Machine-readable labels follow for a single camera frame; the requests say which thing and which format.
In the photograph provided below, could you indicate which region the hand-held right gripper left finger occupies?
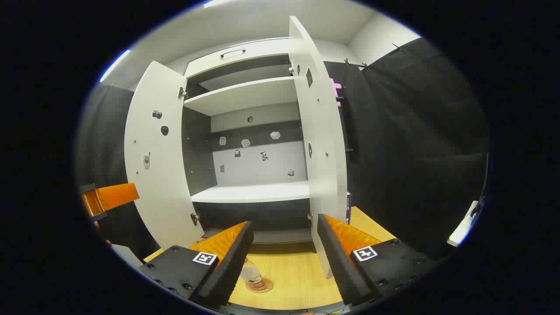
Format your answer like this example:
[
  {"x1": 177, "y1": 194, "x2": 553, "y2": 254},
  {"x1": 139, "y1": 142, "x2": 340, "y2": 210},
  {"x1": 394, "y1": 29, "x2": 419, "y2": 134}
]
[{"x1": 138, "y1": 221, "x2": 254, "y2": 309}]

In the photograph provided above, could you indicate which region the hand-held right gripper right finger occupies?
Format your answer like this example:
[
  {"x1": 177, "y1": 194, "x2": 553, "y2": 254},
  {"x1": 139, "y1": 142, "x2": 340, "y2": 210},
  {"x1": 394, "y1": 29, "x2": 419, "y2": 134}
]
[{"x1": 316, "y1": 213, "x2": 438, "y2": 307}]

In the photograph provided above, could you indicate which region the clear red label water bottle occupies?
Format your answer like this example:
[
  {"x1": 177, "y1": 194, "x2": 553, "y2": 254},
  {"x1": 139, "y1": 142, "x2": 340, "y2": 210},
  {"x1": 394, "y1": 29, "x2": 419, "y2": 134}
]
[{"x1": 240, "y1": 258, "x2": 266, "y2": 291}]

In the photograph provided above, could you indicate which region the plain white cabinet door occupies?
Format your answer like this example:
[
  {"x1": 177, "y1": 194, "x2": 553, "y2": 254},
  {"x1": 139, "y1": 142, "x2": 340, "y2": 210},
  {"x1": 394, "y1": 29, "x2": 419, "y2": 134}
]
[{"x1": 124, "y1": 60, "x2": 205, "y2": 252}]

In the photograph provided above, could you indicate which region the round brown coaster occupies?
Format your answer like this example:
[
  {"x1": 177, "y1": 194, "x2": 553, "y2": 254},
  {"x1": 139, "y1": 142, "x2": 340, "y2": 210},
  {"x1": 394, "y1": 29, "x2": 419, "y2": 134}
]
[{"x1": 245, "y1": 279, "x2": 274, "y2": 294}]

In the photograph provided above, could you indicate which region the white side table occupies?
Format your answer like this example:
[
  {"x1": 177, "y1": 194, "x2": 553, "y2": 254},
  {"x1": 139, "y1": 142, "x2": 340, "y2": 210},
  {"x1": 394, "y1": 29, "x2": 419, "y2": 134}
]
[{"x1": 447, "y1": 200, "x2": 480, "y2": 248}]

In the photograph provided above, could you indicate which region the black backdrop cloth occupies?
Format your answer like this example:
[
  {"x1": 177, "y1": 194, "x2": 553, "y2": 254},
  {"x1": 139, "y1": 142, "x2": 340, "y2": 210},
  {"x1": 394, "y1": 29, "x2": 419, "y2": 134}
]
[{"x1": 74, "y1": 37, "x2": 490, "y2": 263}]

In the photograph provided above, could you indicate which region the cabinet door with black handle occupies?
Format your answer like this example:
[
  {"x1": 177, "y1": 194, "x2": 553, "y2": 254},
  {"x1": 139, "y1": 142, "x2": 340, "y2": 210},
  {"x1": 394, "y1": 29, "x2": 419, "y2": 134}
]
[{"x1": 288, "y1": 16, "x2": 349, "y2": 279}]

